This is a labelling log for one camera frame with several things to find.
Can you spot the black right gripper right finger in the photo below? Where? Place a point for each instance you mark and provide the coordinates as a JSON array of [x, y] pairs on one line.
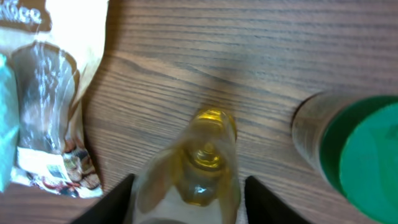
[[264, 207]]

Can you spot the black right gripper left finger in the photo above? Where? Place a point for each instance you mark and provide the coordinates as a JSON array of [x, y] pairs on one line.
[[112, 208]]

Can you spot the yellow liquid glass bottle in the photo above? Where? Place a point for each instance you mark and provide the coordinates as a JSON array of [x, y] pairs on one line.
[[195, 179]]

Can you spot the green white yogurt cup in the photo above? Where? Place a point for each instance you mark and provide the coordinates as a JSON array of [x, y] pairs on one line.
[[351, 140]]

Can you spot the teal snack packet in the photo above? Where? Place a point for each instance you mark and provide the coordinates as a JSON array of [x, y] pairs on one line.
[[9, 121]]

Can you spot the brown white snack bag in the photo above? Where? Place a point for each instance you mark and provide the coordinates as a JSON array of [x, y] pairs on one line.
[[54, 49]]

